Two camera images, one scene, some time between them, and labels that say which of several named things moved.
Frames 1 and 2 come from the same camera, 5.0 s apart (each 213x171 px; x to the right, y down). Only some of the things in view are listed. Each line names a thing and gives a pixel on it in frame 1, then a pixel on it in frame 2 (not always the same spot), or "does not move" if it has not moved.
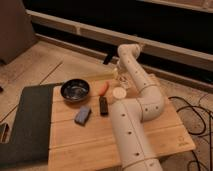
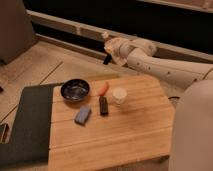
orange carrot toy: [103, 88] does not move
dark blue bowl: [74, 90] does not move
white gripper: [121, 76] → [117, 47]
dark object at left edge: [5, 133] does not move
